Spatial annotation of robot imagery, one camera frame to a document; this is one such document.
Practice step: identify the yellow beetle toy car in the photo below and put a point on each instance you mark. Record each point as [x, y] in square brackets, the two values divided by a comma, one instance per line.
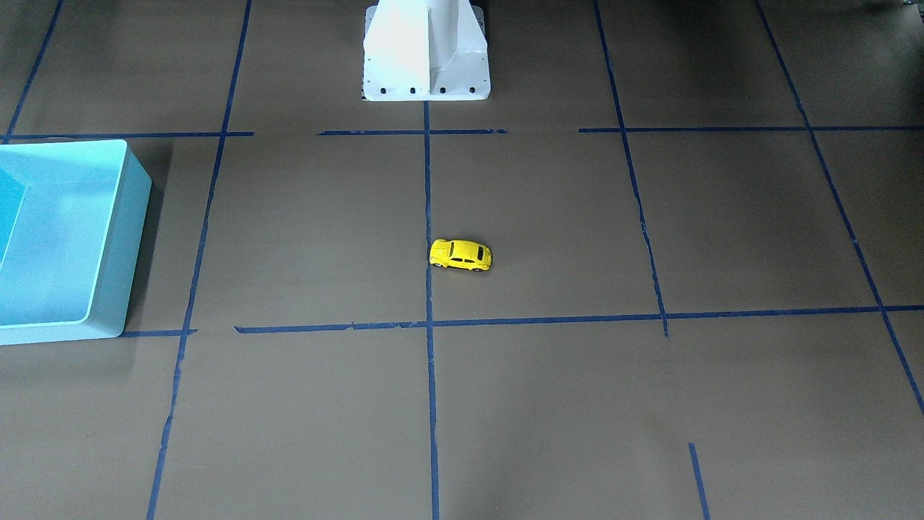
[460, 254]

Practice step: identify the light blue plastic bin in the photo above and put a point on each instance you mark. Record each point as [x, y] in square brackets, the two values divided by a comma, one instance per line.
[72, 220]

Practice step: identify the white pedestal column base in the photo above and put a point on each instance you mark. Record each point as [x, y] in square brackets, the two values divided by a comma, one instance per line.
[425, 51]

